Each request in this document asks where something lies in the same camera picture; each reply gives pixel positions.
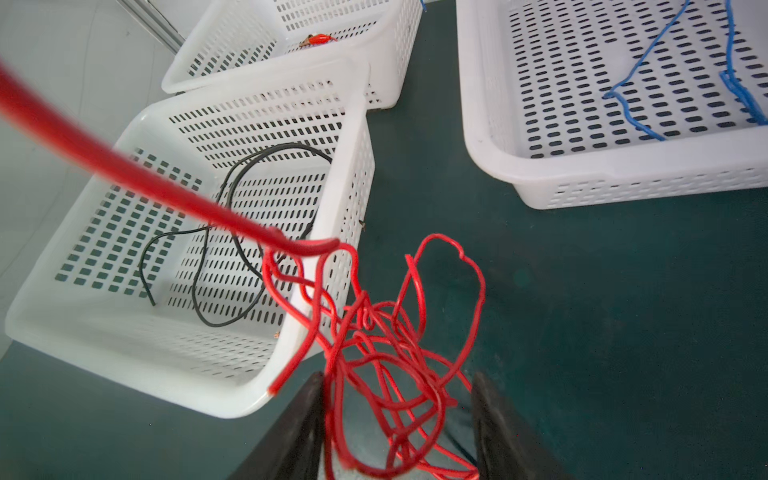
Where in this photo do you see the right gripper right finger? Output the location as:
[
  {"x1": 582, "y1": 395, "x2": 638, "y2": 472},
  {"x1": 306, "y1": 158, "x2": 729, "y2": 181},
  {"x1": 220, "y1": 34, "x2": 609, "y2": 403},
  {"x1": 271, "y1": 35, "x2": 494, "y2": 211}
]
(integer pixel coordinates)
[{"x1": 471, "y1": 372, "x2": 573, "y2": 480}]

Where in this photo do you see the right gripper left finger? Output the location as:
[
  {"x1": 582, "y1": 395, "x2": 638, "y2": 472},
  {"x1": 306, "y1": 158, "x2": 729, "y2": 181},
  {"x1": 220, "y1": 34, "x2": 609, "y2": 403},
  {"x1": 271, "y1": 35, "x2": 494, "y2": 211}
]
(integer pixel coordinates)
[{"x1": 229, "y1": 372, "x2": 325, "y2": 480}]

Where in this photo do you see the black cable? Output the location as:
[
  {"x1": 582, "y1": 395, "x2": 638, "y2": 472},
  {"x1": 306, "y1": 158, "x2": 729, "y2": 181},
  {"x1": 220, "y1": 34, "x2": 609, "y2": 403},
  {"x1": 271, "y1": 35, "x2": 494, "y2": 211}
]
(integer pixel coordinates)
[{"x1": 137, "y1": 142, "x2": 334, "y2": 329}]

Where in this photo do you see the blue cable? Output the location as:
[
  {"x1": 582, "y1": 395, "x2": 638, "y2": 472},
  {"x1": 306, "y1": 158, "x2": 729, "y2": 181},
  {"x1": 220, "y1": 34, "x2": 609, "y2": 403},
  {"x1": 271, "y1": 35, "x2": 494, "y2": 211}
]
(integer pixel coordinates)
[{"x1": 602, "y1": 0, "x2": 768, "y2": 142}]

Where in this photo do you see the green table mat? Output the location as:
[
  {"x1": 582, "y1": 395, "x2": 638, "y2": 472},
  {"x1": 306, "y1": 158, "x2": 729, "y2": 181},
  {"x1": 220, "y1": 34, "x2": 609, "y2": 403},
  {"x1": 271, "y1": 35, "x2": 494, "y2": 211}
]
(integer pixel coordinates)
[{"x1": 1, "y1": 1, "x2": 767, "y2": 479}]

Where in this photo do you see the front white perforated basket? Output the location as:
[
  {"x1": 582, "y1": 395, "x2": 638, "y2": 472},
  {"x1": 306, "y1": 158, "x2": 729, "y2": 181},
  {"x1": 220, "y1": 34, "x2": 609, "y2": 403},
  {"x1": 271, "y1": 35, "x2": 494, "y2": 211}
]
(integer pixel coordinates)
[{"x1": 5, "y1": 59, "x2": 375, "y2": 418}]

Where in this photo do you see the back right white basket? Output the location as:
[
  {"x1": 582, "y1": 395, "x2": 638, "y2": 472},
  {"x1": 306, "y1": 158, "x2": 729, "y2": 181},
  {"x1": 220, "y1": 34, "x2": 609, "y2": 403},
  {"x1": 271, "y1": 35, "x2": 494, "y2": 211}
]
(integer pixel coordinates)
[{"x1": 456, "y1": 1, "x2": 767, "y2": 210}]

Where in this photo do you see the back left white basket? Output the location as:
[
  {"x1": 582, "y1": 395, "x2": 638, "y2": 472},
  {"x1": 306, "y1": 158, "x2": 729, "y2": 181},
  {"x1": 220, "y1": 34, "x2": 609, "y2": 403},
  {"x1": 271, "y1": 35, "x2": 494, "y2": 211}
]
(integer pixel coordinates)
[{"x1": 161, "y1": 1, "x2": 425, "y2": 110}]

